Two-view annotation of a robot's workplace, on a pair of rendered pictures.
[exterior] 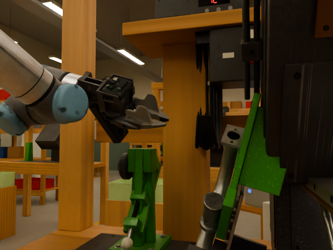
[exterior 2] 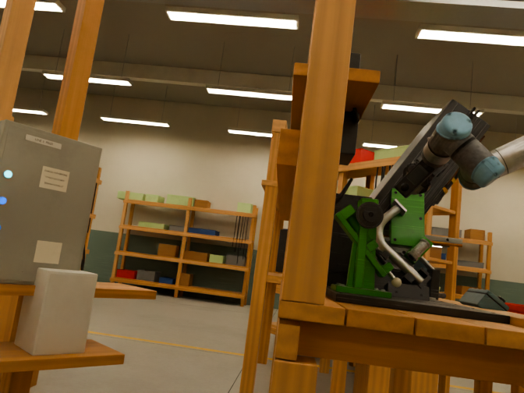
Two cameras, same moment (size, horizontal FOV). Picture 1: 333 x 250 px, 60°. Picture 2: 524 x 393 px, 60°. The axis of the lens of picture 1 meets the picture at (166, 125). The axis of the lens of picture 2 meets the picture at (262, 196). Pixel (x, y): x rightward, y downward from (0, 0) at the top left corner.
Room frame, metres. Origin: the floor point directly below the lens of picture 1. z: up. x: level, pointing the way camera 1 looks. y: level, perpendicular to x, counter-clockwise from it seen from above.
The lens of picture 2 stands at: (1.39, 1.28, 0.95)
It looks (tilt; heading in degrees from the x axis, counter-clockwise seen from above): 8 degrees up; 258
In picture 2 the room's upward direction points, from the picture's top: 7 degrees clockwise
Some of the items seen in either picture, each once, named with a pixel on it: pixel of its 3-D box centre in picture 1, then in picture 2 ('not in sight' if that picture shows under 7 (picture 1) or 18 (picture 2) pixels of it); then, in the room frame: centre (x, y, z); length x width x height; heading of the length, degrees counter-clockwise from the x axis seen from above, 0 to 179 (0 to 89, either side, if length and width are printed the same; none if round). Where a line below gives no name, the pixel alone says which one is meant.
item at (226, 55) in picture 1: (242, 58); (337, 138); (0.81, -0.22, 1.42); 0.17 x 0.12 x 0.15; 74
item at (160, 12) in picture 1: (181, 10); (345, 72); (0.87, -0.05, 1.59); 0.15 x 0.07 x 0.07; 74
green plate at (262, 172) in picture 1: (260, 151); (405, 218); (0.54, -0.18, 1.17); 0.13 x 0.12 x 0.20; 74
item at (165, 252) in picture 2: not in sight; (181, 246); (0.82, -9.16, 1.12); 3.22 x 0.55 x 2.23; 162
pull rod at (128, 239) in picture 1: (129, 235); (391, 276); (0.72, 0.09, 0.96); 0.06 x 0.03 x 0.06; 164
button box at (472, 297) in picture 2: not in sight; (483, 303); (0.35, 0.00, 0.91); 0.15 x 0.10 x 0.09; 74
